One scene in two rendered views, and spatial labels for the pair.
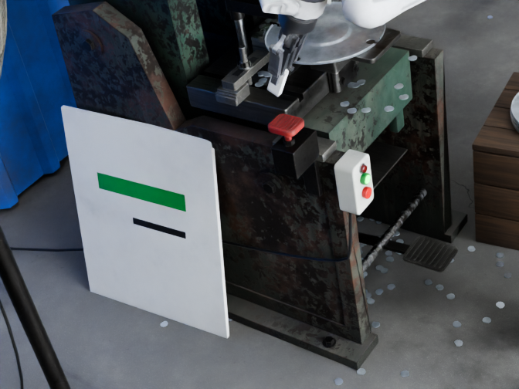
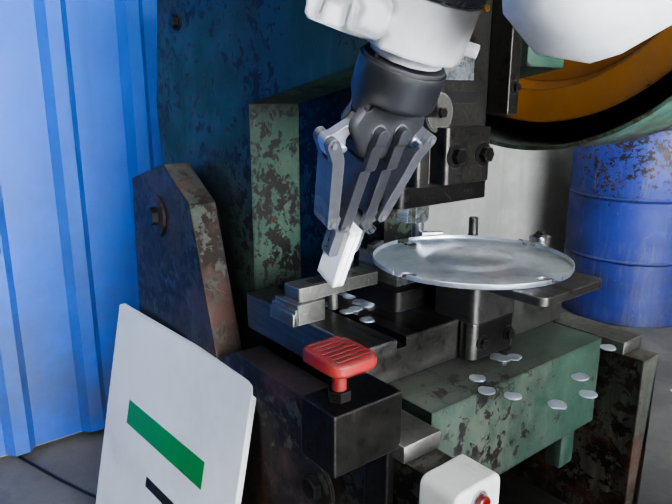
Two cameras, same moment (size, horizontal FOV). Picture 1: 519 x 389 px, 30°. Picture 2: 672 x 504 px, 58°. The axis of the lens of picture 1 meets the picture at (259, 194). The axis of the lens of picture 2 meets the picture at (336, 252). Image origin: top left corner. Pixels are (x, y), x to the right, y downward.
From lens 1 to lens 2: 1.44 m
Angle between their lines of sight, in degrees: 25
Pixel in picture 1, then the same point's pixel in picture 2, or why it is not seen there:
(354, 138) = (480, 445)
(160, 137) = (198, 364)
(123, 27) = (192, 192)
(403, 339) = not seen: outside the picture
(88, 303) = not seen: outside the picture
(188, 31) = (275, 219)
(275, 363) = not seen: outside the picture
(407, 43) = (599, 330)
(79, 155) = (120, 372)
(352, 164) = (459, 486)
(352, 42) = (512, 275)
